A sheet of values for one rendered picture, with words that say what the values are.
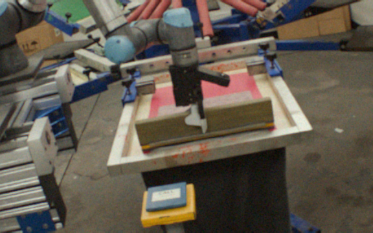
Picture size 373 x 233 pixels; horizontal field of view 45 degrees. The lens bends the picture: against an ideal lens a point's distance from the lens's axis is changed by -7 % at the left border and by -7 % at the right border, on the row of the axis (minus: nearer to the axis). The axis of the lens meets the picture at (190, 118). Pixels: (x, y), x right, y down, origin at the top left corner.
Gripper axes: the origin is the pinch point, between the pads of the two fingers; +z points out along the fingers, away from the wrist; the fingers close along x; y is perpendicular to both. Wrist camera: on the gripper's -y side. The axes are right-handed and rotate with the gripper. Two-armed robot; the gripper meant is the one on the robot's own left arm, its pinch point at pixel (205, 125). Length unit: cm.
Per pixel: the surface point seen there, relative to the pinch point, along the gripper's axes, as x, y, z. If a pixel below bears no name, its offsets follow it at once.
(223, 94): -36.3, -7.7, 4.9
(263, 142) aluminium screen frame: 12.5, -15.3, 2.5
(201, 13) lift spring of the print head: -103, -5, -14
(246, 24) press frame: -108, -27, -3
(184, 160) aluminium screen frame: 12.5, 6.9, 3.7
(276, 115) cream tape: -8.8, -22.7, 4.7
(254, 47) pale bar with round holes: -69, -25, -2
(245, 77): -50, -17, 5
